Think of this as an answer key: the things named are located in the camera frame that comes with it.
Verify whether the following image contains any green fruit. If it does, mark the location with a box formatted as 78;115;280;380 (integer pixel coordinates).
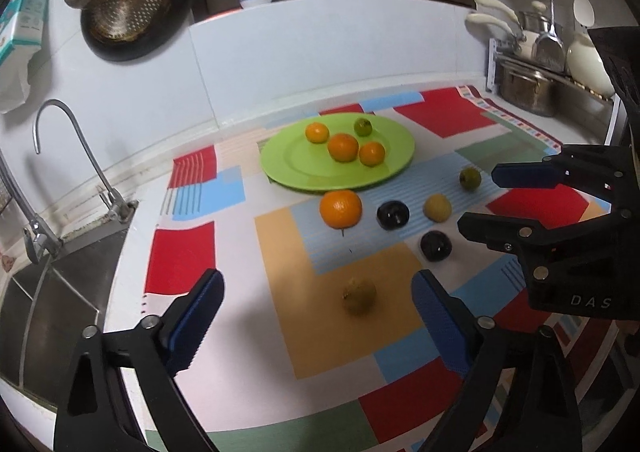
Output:
459;167;483;192

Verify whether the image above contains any dark plum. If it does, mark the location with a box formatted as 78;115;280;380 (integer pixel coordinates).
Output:
420;230;452;262
376;201;410;231

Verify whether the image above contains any yellow round fruit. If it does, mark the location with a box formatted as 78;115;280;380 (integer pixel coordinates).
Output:
423;193;452;223

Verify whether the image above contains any brown-yellow round fruit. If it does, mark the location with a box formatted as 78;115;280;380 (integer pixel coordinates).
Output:
342;277;378;316

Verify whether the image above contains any steel cooking pot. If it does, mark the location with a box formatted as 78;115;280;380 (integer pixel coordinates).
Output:
496;57;560;117

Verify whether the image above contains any white ceramic pot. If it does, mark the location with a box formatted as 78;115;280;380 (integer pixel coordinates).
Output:
566;32;615;98

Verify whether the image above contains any metal spatula turner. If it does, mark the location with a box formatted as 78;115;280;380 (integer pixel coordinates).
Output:
532;0;565;74

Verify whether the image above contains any stainless steel sink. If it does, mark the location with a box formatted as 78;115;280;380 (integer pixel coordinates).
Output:
1;221;129;409

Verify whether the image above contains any metal dish rack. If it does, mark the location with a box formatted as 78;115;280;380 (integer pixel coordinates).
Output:
486;39;627;144

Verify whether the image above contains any white rice paddle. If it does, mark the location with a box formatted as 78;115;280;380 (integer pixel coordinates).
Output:
573;0;594;28

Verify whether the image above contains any small orange front plate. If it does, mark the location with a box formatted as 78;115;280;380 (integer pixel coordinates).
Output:
358;141;386;168

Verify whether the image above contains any small orange plate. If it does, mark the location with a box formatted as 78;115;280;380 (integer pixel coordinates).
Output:
358;141;386;168
305;121;330;144

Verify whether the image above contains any chrome gooseneck faucet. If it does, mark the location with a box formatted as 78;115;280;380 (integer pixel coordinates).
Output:
32;98;139;225

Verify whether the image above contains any green lime on plate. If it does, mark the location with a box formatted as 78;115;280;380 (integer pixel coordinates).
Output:
354;117;373;138

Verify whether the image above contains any large orange on mat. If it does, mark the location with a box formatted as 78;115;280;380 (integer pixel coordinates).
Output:
319;190;362;230

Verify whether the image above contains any large orange on plate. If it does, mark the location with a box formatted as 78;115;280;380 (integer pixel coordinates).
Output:
326;133;359;164

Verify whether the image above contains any colourful patchwork table mat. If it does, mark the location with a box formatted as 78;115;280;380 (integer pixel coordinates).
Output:
142;86;606;451

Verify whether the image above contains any small orange back plate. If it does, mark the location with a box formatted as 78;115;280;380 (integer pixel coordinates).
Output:
305;121;330;144

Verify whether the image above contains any green plate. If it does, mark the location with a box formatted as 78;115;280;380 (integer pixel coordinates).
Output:
260;112;416;192

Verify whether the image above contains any teal white paper box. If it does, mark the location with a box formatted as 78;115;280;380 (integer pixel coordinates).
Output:
1;0;48;63

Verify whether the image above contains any cream pan handle lower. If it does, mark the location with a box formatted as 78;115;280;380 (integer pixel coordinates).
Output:
465;13;526;41

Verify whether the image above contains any cream pan handle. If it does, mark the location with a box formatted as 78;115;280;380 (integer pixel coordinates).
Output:
474;0;521;25
465;13;526;41

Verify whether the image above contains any cream pan handle upper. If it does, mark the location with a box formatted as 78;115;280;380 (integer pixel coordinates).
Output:
474;0;521;25

